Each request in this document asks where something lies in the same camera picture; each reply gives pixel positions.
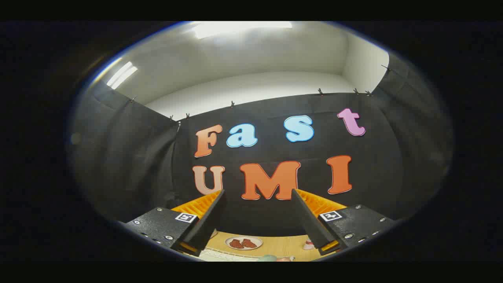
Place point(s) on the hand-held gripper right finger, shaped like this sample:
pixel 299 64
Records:
pixel 310 224

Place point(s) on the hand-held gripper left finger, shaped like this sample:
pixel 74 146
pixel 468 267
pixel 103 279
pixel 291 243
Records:
pixel 204 224

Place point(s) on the light green plate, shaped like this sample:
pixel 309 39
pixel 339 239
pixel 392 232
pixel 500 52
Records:
pixel 267 258

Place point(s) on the beige plate with meat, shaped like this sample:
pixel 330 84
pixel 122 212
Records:
pixel 243 248

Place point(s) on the brown meat piece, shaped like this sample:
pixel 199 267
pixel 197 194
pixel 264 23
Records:
pixel 236 243
pixel 249 243

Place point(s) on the black backdrop cloth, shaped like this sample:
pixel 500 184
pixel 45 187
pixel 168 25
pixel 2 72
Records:
pixel 259 216

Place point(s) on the ceiling light panel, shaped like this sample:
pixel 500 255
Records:
pixel 243 28
pixel 122 74

